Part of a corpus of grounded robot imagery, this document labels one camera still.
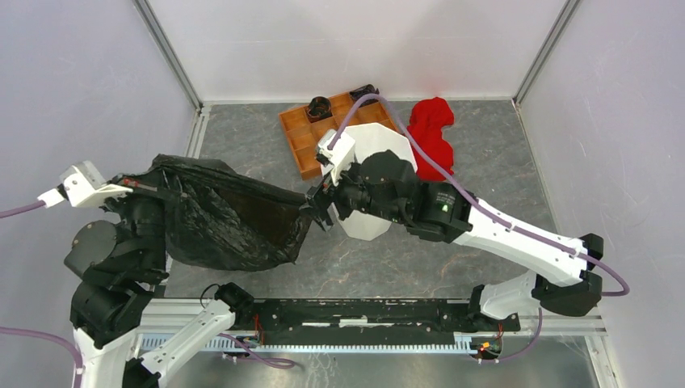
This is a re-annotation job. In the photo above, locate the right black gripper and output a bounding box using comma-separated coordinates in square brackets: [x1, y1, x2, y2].
[299, 154, 407, 232]

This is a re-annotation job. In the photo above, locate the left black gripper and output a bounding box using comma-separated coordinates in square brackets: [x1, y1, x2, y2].
[103, 154, 190, 273]

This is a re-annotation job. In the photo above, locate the black trash bag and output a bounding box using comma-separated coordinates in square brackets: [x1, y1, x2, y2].
[111, 154, 312, 272]

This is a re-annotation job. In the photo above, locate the white plastic trash bin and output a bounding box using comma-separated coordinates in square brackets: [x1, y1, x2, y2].
[331, 123, 420, 241]

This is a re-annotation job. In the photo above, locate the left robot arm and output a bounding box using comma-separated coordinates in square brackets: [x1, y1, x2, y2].
[64, 178, 254, 387]

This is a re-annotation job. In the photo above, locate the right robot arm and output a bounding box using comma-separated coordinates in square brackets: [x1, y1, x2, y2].
[301, 150, 603, 330]

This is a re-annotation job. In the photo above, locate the orange compartment tray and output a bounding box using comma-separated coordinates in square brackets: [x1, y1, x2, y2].
[278, 91, 400, 182]

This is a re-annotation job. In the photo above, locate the rolled black bag left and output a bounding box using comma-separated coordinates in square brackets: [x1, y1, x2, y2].
[305, 96, 333, 124]

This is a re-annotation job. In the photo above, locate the rolled black bag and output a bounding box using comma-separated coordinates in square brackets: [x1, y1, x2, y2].
[348, 84, 380, 103]
[305, 96, 333, 124]

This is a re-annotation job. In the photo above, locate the rolled black bag back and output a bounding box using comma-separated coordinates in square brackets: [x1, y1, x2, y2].
[348, 84, 380, 103]

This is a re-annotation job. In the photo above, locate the red cloth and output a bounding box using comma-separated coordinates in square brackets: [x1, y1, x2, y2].
[407, 97, 455, 174]

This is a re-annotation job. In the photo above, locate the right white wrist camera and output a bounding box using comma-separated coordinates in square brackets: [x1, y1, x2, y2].
[315, 129, 356, 186]

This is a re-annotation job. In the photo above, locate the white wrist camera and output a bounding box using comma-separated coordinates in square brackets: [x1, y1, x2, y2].
[37, 160, 133, 209]
[315, 129, 356, 186]

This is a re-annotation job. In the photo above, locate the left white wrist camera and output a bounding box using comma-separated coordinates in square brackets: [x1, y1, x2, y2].
[37, 160, 133, 209]

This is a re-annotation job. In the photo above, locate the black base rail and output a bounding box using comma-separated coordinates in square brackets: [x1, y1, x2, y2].
[232, 298, 521, 346]

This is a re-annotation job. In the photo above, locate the left aluminium corner post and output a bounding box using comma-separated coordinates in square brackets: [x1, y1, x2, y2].
[132, 0, 204, 111]

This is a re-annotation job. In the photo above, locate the aluminium corner post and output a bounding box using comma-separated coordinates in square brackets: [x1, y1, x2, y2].
[512, 0, 582, 108]
[132, 0, 204, 111]

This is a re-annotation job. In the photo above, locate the right aluminium corner post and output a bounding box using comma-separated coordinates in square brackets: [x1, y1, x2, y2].
[512, 0, 582, 108]

